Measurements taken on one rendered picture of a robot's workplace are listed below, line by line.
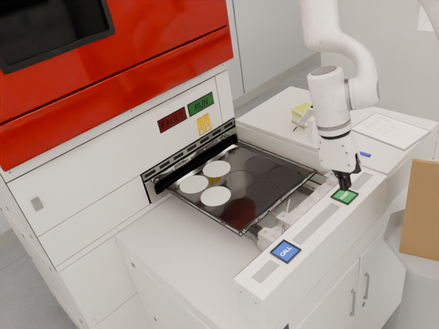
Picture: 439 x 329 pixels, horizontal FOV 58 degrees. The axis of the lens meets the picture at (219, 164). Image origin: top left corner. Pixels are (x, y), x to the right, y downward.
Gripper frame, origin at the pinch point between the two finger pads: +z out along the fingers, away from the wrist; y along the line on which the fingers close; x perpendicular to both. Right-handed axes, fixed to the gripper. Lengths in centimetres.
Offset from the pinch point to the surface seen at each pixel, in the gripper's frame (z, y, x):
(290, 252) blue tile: 4.7, 0.3, -25.6
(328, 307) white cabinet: 35.0, -2.1, -14.9
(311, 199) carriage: 10.4, -14.4, 1.3
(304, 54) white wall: 44, -220, 257
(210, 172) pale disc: 1.2, -48.7, -9.2
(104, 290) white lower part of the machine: 25, -64, -56
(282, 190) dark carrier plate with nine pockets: 6.7, -22.2, -2.5
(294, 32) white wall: 16, -214, 242
